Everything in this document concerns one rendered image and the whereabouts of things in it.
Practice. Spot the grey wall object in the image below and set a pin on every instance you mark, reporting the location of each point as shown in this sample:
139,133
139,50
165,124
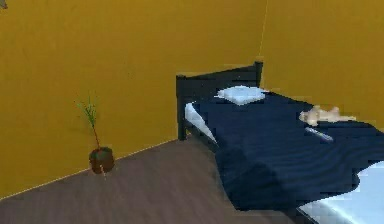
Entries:
2,4

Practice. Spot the white pillow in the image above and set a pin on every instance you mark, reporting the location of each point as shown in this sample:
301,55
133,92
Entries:
240,94

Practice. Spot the beige teddy bear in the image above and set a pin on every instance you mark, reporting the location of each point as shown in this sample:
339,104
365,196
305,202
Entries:
320,115

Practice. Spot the dark blue blanket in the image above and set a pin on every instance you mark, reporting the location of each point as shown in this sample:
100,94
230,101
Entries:
276,146

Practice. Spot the green plant in brown pot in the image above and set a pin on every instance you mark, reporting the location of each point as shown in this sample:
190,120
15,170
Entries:
101,158

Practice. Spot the grey remote control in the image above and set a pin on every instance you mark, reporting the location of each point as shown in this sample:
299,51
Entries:
319,134

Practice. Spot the black framed bed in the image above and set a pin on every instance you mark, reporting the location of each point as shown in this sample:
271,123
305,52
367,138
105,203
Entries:
200,87

